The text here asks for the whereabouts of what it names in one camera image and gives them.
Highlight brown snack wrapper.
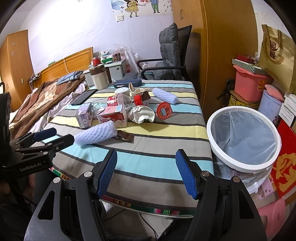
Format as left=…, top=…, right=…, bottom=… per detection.
left=114, top=130, right=134, bottom=142

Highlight purple milk carton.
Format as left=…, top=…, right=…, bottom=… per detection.
left=75, top=103, right=94, bottom=129

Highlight red white milk carton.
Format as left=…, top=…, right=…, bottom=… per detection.
left=96, top=104, right=127, bottom=128

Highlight clear cup red lid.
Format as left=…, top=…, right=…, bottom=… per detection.
left=156, top=102, right=173, bottom=120

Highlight white paper cup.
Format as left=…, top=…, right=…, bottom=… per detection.
left=127, top=105, right=155, bottom=124

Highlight clear bottle red cap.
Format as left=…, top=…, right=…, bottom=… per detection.
left=91, top=93, right=144, bottom=115

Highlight white instant noodle cup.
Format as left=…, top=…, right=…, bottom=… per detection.
left=114, top=87, right=130, bottom=97

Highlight beige paper bag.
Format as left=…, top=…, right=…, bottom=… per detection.
left=128, top=83, right=151, bottom=101

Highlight white round trash bin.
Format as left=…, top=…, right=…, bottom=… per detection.
left=206, top=106, right=282, bottom=194

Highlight brown blanket on bed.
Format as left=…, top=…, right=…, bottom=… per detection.
left=9, top=74, right=85, bottom=140

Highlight black smartphone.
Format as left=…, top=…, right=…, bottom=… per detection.
left=71, top=89, right=97, bottom=106

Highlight striped tablecloth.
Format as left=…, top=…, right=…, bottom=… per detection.
left=51, top=80, right=213, bottom=216

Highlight wooden door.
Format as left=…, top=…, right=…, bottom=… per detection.
left=1, top=30, right=33, bottom=111

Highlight folded blue cloth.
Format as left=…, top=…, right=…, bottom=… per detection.
left=56, top=71, right=83, bottom=85

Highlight wooden bed headboard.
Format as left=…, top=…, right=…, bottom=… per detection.
left=33, top=47, right=93, bottom=88

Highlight beige brown kettle jug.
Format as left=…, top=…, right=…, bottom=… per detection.
left=89, top=64, right=112, bottom=90

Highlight yellow patterned box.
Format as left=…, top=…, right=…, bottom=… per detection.
left=228, top=90, right=260, bottom=110

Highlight dark blue glasses case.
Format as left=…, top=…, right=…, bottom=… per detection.
left=113, top=79, right=142, bottom=88

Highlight red jar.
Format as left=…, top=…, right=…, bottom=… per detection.
left=92, top=56, right=101, bottom=66

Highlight white bedside cabinet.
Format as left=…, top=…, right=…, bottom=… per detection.
left=83, top=59, right=127, bottom=86

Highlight red gold gift box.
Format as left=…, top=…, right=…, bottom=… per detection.
left=271, top=120, right=296, bottom=198

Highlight pink plastic stool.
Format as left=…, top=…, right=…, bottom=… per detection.
left=258, top=199, right=285, bottom=240

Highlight pink plastic bucket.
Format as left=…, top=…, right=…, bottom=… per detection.
left=233, top=65, right=273, bottom=102

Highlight lavender bin pink lid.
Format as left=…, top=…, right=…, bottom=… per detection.
left=258, top=84, right=284, bottom=124

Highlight striped gift box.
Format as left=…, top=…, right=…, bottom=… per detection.
left=232, top=59, right=268, bottom=76

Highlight grey cushioned office chair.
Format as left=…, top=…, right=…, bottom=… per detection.
left=137, top=23, right=192, bottom=81

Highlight wooden wardrobe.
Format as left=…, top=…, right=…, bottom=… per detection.
left=171, top=0, right=258, bottom=119

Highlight gold paper gift bag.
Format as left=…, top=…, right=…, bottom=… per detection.
left=258, top=25, right=295, bottom=94

